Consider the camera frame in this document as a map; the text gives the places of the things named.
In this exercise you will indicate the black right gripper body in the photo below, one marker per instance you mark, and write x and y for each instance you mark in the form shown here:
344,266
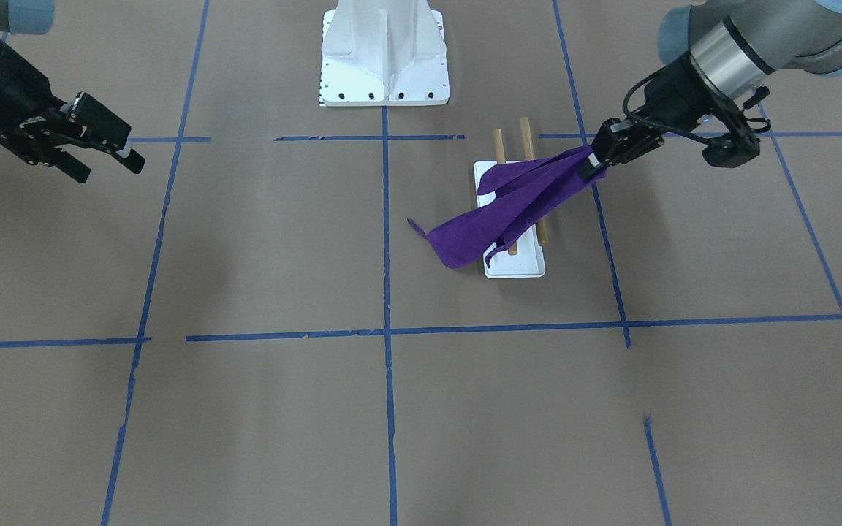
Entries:
6,89

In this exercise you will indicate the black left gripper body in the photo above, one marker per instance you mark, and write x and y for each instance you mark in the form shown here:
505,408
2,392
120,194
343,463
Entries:
673,95

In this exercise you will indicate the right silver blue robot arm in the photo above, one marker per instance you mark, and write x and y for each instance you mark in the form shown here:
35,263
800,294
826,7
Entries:
27,17

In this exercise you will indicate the purple microfiber towel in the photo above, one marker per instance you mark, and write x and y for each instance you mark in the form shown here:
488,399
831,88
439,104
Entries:
453,241

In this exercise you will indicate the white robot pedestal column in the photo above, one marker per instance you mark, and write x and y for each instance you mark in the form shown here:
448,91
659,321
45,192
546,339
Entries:
383,54

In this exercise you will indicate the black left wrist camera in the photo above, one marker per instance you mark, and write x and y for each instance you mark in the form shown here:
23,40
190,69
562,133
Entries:
741,143

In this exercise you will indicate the white wooden towel rack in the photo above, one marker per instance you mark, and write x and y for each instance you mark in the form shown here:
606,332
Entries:
504,222

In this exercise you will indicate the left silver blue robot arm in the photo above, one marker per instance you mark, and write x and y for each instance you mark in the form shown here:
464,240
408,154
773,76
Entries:
717,55

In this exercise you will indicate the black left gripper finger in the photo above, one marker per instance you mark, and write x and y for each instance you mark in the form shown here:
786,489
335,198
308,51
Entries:
592,167

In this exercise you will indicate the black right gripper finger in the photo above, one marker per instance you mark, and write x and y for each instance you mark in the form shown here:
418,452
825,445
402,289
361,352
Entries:
69,165
131,159

